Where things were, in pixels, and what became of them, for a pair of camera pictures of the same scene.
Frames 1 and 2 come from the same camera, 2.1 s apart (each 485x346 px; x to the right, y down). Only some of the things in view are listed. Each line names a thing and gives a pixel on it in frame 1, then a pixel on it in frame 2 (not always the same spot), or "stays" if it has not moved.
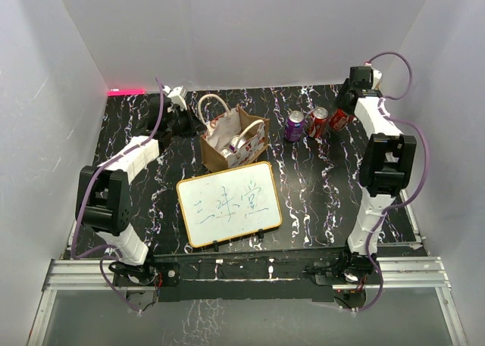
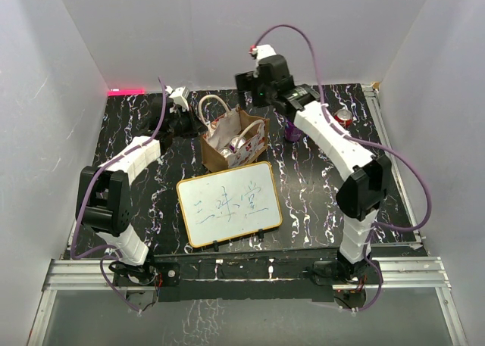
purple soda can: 294,126 stays
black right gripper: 341,101 -> 249,81
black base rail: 284,275 stays
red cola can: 339,120 stays
